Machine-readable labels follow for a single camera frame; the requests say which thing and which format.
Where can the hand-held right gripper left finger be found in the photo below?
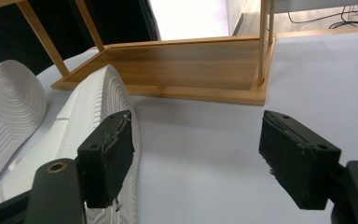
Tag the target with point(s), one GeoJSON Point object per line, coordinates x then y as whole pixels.
{"type": "Point", "coordinates": [105, 168]}

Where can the white shoe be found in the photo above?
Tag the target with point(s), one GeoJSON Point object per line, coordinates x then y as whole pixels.
{"type": "Point", "coordinates": [84, 118]}
{"type": "Point", "coordinates": [9, 102]}

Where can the dark curtain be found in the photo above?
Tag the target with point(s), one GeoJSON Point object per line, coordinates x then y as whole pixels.
{"type": "Point", "coordinates": [9, 34]}

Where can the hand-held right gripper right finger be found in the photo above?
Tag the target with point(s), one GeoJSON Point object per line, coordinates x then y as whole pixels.
{"type": "Point", "coordinates": [295, 165]}

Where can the wooden shoe rack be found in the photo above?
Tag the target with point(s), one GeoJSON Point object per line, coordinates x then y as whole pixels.
{"type": "Point", "coordinates": [183, 68]}

